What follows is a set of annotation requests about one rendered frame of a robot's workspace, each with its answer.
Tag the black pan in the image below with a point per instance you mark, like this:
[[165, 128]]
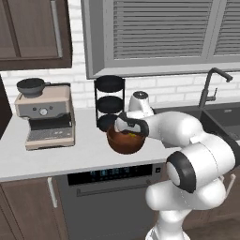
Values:
[[30, 86]]

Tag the brown base cupboard door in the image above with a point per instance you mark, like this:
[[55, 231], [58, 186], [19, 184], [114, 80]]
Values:
[[228, 209], [28, 212]]

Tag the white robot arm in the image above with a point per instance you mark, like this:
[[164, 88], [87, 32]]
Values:
[[193, 156]]

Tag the yellow lemon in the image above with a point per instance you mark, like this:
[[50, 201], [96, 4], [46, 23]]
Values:
[[132, 135]]

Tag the black tap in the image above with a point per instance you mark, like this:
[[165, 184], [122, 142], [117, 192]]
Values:
[[206, 90]]

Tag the beige coffee machine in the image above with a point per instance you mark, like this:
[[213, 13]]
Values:
[[47, 118]]

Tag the grey dishwasher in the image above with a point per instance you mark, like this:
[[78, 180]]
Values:
[[109, 209]]

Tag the dark grey sink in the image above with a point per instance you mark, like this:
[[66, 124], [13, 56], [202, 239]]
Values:
[[225, 120]]

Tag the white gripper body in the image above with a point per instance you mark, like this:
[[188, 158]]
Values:
[[123, 126]]

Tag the brown bowl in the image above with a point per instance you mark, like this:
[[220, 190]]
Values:
[[125, 145]]

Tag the black three-tier stand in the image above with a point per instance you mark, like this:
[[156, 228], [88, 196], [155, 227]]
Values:
[[109, 104]]

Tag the grey window with blinds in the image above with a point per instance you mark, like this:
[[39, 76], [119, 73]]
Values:
[[162, 34]]

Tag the dark brown wall cupboard door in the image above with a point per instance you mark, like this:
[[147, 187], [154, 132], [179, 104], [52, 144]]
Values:
[[28, 31]]

